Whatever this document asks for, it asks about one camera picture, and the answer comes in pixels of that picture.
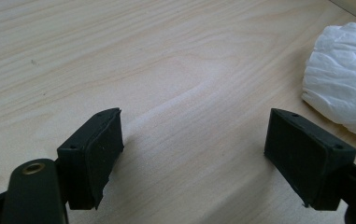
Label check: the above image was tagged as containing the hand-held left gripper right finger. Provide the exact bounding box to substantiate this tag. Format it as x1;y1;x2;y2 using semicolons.
263;107;356;212

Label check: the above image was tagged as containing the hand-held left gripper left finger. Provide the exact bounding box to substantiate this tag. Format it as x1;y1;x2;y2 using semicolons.
56;107;125;211

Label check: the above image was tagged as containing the white crumpled paper towel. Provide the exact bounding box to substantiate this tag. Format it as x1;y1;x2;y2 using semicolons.
301;21;356;144

